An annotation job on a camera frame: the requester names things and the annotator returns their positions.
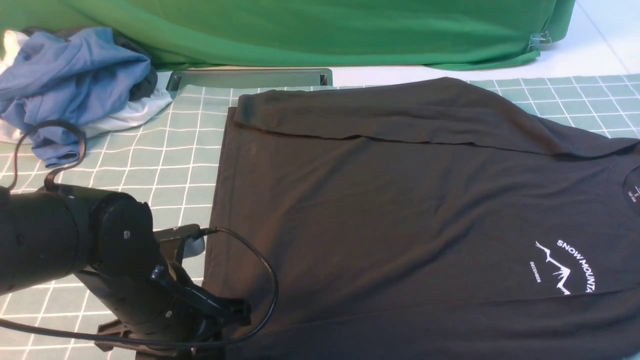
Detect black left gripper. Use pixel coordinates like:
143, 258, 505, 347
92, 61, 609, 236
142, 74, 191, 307
75, 261, 252, 360

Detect dark gray long-sleeved shirt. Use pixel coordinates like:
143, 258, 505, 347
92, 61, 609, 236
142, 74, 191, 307
211, 78, 639, 360

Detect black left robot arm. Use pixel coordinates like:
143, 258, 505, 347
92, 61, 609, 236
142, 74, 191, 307
0, 184, 252, 360

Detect blue crumpled shirt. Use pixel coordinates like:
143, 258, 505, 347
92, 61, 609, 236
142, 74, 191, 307
0, 27, 152, 169

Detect green grid tablecloth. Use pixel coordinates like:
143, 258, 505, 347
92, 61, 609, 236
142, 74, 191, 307
1, 74, 639, 333

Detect gray metal table slot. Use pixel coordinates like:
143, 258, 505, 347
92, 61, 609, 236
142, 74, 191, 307
166, 68, 333, 92

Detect green backdrop cloth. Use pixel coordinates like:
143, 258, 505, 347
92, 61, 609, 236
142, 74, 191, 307
1, 0, 575, 71

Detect metal binder clip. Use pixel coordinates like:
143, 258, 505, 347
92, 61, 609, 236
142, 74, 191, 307
527, 31, 553, 51

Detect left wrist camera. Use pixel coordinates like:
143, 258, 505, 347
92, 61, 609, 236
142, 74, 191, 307
154, 224, 206, 264

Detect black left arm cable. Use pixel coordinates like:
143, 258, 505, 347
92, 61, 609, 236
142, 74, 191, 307
0, 119, 279, 351

